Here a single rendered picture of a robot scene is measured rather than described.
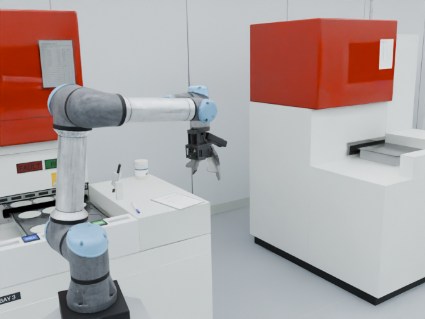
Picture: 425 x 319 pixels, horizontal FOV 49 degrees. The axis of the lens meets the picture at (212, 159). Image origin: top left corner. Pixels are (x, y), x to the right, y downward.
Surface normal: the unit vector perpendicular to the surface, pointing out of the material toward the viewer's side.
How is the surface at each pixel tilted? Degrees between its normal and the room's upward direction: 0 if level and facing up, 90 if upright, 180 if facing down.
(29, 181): 90
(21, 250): 90
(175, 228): 90
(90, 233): 11
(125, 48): 90
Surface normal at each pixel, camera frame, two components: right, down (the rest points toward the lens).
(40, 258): 0.55, 0.18
